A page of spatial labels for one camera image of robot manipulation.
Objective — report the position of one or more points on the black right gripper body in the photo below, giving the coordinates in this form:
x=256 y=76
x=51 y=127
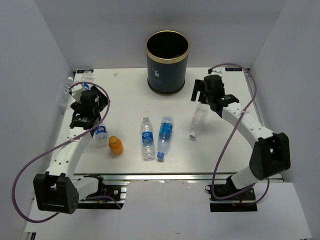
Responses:
x=207 y=98

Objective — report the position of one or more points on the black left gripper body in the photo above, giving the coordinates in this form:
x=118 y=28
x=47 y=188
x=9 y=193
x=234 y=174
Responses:
x=75 y=106

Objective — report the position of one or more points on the clear unlabelled plastic bottle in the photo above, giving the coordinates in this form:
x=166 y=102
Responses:
x=198 y=120

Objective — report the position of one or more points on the blue cap blue label bottle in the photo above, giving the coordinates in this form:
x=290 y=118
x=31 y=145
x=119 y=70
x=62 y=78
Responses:
x=164 y=136

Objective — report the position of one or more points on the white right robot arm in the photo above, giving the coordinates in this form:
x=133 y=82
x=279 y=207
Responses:
x=270 y=151

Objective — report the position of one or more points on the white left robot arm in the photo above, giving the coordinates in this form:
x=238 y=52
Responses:
x=56 y=190

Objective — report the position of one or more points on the dark blue gold-rimmed bin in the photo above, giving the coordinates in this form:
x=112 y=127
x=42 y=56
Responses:
x=166 y=75

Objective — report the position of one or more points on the blue label bottle far left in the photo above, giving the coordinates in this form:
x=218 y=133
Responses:
x=86 y=86

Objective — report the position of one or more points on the pepsi label clear bottle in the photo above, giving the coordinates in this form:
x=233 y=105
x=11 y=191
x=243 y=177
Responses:
x=101 y=136

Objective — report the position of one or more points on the blue corner sticker right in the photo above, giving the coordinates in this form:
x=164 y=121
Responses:
x=233 y=69

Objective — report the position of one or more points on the blue corner sticker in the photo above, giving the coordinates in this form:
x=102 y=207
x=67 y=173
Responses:
x=233 y=69
x=81 y=71

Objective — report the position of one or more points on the blue corner sticker left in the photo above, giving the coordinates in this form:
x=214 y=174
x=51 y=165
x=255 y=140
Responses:
x=81 y=71

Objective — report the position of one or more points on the small orange juice bottle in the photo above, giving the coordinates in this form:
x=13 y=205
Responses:
x=115 y=145

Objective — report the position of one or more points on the clear bottle blue label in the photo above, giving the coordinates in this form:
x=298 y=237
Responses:
x=148 y=146

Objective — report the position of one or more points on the clear bottle at left wall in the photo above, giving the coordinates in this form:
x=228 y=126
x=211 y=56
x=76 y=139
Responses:
x=65 y=94

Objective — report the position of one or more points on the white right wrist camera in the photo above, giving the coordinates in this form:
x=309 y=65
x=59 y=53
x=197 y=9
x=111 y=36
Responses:
x=215 y=71

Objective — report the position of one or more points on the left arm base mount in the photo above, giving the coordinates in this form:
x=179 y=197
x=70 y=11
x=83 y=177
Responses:
x=105 y=193

